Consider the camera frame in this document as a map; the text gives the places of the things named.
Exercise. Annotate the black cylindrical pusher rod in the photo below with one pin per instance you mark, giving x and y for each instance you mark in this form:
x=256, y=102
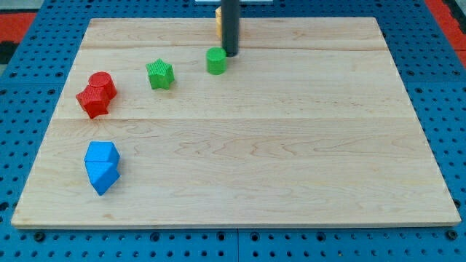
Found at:
x=230, y=26

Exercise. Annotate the green star block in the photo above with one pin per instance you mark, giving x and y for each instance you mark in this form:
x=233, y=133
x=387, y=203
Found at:
x=160, y=74

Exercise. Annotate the red star block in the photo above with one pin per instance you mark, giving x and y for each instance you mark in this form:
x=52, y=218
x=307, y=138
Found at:
x=94, y=101

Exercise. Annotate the yellow block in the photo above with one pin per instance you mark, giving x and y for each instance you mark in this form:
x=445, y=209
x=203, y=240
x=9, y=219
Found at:
x=218, y=23

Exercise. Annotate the green cylinder block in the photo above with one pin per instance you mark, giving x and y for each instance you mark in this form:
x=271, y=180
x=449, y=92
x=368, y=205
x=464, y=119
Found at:
x=216, y=60

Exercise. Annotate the wooden board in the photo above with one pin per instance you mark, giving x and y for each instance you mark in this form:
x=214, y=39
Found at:
x=310, y=126

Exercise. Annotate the red cylinder block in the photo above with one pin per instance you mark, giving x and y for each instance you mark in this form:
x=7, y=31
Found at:
x=103, y=80

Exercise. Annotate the blue cube block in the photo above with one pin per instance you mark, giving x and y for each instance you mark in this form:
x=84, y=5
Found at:
x=102, y=151

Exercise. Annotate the blue pentagon block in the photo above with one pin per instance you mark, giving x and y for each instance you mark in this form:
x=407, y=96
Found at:
x=102, y=175

